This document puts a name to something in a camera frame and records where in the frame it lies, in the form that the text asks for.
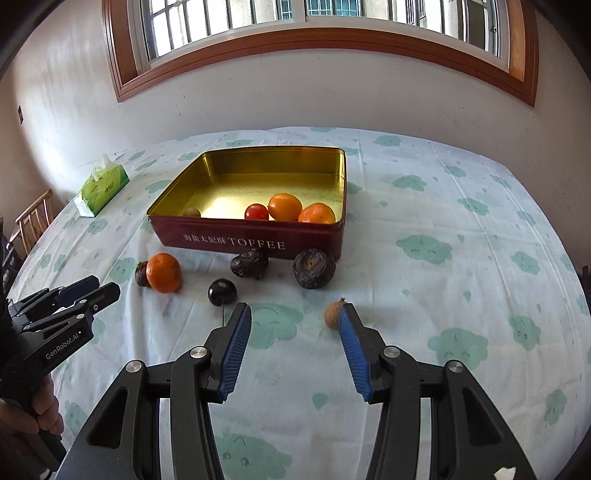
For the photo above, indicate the oval orange kumquat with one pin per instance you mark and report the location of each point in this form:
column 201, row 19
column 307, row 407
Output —
column 285, row 206

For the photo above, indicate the small dark wrinkled fruit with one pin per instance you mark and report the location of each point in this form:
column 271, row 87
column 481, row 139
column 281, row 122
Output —
column 140, row 275

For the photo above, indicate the person's left hand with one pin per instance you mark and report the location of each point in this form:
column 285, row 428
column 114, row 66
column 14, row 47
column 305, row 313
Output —
column 46, row 410

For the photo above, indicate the small mandarin orange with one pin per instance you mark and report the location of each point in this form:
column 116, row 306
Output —
column 164, row 272

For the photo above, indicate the dark furniture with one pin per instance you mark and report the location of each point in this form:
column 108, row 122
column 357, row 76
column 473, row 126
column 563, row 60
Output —
column 586, row 272

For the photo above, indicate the green tissue pack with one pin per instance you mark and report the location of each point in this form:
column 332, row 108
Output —
column 99, row 189

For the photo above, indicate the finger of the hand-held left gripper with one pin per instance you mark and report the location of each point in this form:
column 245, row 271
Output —
column 81, row 285
column 106, row 295

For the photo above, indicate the dark cherry with stem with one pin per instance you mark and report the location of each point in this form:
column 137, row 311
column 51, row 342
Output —
column 222, row 291

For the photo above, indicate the brown longan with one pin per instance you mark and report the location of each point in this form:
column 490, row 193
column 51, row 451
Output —
column 330, row 316
column 191, row 213

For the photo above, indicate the medium dark wrinkled fruit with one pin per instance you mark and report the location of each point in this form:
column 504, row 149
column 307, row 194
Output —
column 249, row 264

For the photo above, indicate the red cherry tomato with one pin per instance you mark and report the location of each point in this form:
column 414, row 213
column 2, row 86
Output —
column 256, row 213

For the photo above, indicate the large mandarin orange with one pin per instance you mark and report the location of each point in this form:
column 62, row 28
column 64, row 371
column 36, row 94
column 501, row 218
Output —
column 316, row 214

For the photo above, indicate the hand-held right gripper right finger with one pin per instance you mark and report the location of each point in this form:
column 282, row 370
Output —
column 353, row 350

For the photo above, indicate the white cloud print tablecloth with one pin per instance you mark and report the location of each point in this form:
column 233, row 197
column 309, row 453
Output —
column 461, row 300

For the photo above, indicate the light wooden chair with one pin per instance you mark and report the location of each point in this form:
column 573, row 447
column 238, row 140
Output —
column 34, row 207

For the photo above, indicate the large dark wrinkled fruit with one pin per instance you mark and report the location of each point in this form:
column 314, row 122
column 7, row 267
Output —
column 314, row 267

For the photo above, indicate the red and gold tin box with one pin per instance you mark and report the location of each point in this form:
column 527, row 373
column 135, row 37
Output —
column 207, row 240

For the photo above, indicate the wooden framed window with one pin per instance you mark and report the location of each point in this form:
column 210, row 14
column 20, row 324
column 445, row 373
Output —
column 124, row 69

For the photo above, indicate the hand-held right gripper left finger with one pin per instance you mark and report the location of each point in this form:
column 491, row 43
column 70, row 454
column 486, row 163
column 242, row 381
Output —
column 235, row 350

